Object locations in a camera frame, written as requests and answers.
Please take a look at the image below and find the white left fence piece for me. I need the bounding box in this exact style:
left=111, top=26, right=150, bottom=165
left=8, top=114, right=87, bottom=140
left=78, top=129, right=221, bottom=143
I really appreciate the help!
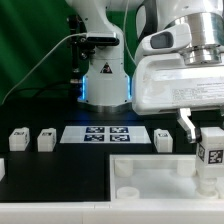
left=0, top=158, right=5, bottom=181

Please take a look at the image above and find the black camera stand pole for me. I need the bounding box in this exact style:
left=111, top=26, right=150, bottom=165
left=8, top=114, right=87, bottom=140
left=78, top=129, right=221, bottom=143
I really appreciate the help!
left=67, top=15, right=85, bottom=101

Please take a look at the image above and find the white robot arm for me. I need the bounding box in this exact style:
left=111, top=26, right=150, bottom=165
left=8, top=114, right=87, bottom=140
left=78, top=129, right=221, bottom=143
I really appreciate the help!
left=65, top=0, right=224, bottom=143

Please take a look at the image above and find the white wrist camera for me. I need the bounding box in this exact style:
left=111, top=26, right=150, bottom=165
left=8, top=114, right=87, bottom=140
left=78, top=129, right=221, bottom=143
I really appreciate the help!
left=135, top=23, right=192, bottom=63

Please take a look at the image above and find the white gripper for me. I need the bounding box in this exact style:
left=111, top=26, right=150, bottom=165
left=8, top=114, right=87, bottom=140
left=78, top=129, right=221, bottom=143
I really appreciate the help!
left=132, top=53, right=224, bottom=143

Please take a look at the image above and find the black cable on table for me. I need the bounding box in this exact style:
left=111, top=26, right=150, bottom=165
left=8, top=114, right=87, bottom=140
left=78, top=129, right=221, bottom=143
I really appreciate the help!
left=3, top=80, right=83, bottom=103

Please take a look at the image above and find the black camera on stand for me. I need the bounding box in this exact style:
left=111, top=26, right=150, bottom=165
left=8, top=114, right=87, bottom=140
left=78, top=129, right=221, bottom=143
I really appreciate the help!
left=86, top=32, right=119, bottom=46

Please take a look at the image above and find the white sheet with tags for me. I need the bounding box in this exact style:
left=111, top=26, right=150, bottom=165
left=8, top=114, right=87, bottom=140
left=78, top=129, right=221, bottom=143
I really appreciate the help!
left=60, top=126, right=151, bottom=144

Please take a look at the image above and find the white square table top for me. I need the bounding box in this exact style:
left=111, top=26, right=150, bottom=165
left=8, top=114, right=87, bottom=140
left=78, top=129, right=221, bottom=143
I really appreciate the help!
left=110, top=155, right=224, bottom=200

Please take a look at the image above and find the white front fence rail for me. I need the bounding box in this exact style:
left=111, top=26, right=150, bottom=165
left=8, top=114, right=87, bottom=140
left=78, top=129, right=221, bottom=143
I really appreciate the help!
left=0, top=199, right=224, bottom=224

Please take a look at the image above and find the white cable at right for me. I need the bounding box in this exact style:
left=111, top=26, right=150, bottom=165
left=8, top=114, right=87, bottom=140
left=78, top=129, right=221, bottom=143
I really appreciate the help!
left=122, top=0, right=138, bottom=68

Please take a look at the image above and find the white camera cable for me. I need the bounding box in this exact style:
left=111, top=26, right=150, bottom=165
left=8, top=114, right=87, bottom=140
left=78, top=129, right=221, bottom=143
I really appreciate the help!
left=1, top=32, right=88, bottom=105

